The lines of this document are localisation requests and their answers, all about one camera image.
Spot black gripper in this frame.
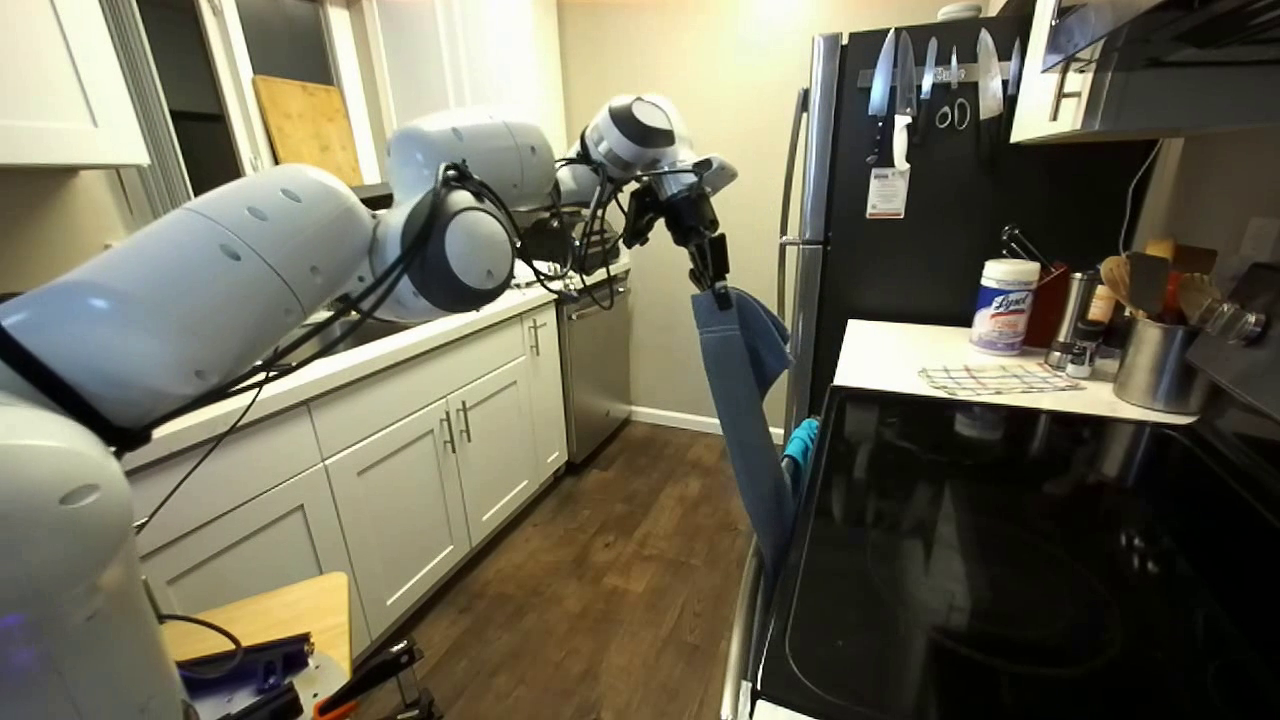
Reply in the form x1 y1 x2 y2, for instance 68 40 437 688
658 177 736 296

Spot light blue towel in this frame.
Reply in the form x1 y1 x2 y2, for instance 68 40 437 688
686 280 794 592

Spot turquoise white striped towel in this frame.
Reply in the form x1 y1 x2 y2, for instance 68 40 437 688
778 418 822 494

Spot black steel oven range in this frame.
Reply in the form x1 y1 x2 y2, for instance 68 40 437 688
714 260 1280 720

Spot black countertop grill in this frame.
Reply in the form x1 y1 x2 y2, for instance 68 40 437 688
516 203 630 275

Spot steel dishwasher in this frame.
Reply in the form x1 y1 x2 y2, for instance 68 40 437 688
555 286 635 473

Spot white paper tag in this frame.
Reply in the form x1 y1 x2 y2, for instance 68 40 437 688
858 163 910 225

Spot black refrigerator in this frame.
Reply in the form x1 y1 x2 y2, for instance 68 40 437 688
775 13 1162 437

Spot white wipes canister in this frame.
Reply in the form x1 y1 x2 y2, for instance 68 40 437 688
969 257 1043 356

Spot white upper cabinet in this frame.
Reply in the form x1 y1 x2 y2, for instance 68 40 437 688
1008 0 1114 147
351 0 570 151
0 0 153 174

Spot white grid trivet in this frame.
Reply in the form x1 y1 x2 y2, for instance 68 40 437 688
915 359 1087 402

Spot orange brown spice bottle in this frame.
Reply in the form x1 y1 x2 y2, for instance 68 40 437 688
1020 266 1071 354

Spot steel pepper grinder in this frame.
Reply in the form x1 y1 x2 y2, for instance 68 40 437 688
1051 269 1105 377

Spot white sink base cabinets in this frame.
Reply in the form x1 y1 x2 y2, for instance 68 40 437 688
125 301 570 658

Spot wooden cutting board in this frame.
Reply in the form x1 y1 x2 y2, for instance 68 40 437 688
252 71 366 194

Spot steel utensil holder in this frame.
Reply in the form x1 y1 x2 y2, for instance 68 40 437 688
1112 318 1204 418

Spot steel range hood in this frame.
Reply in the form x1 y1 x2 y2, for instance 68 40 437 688
1064 0 1280 144

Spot black orange clamp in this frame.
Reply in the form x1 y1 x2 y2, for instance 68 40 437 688
310 637 437 720

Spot light wooden board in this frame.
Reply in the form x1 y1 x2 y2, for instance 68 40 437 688
154 574 357 684

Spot white framed window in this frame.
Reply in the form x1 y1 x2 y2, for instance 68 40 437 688
95 0 402 203

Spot blue purple box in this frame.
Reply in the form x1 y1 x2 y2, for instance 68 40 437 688
177 632 314 720

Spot white handled knife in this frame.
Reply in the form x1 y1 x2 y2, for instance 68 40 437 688
890 31 918 174

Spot black handled scissors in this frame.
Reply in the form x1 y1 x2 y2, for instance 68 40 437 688
933 44 977 138

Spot black cable bundle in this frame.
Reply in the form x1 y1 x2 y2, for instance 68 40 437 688
133 156 630 536

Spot steel oven door handle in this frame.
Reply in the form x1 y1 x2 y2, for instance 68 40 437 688
714 554 770 720

